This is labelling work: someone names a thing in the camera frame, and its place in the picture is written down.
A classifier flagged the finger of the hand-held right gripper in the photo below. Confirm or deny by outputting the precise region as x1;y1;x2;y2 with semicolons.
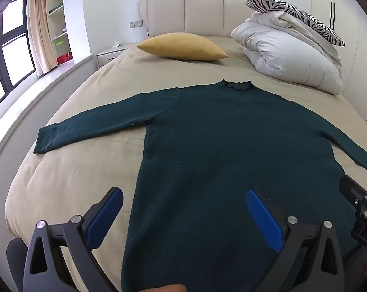
338;175;367;209

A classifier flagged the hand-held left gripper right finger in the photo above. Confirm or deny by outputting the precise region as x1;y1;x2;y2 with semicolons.
245;188;346;292

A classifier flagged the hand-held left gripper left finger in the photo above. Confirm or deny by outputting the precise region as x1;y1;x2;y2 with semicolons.
23;186;124;292

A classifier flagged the dark green sweater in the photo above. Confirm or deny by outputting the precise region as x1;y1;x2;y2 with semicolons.
33;79;367;292

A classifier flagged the black office chair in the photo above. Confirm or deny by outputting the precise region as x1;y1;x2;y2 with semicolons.
5;239;32;292

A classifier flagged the white window bench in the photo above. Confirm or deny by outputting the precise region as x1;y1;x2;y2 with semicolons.
0;54;96;171

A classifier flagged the bed with beige bedspread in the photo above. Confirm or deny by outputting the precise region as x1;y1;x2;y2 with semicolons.
4;33;367;292

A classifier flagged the white wardrobe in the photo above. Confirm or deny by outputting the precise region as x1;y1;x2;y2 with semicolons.
311;0;367;125

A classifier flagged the white folded duvet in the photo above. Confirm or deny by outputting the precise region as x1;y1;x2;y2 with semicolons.
230;11;344;95

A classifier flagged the white nightstand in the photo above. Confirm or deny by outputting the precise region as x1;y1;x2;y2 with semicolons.
96;44;131;67

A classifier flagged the yellow pillow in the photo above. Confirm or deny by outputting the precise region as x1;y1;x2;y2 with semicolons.
137;32;228;61

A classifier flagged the black framed window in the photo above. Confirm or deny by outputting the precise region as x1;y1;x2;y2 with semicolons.
0;0;36;98

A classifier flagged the beige curtain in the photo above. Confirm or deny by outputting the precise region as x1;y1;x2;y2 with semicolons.
28;0;58;75

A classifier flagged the zebra striped pillow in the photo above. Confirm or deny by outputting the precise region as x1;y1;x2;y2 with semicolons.
246;0;346;47

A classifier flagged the beige padded headboard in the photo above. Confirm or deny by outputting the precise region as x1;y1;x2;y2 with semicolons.
139;0;254;38

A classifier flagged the white wall shelf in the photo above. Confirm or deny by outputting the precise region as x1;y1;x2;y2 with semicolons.
46;0;71;66

